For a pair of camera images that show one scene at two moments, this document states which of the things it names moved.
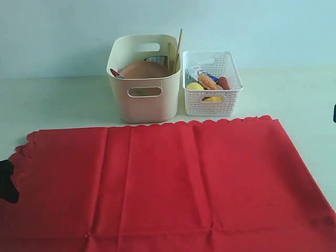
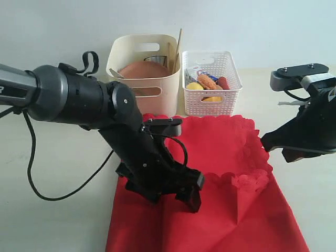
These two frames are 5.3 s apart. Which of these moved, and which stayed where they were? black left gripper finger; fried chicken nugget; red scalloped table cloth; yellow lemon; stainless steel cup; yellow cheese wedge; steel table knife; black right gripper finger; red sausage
Moved: black left gripper finger; red scalloped table cloth; black right gripper finger
Stayed: stainless steel cup; yellow lemon; red sausage; steel table knife; yellow cheese wedge; fried chicken nugget
